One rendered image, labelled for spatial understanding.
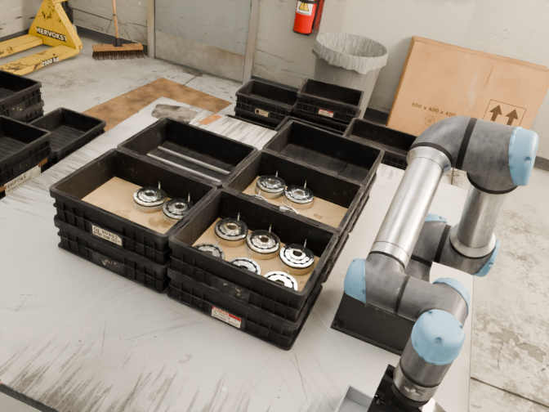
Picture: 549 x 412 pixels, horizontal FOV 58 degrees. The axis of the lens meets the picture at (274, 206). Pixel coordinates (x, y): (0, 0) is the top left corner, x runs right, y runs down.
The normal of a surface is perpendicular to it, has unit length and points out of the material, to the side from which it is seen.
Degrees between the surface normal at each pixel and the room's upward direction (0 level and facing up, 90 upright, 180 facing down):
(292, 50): 90
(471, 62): 82
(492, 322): 0
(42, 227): 0
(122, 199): 0
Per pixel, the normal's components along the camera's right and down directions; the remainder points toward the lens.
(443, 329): 0.14, -0.80
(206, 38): -0.34, 0.51
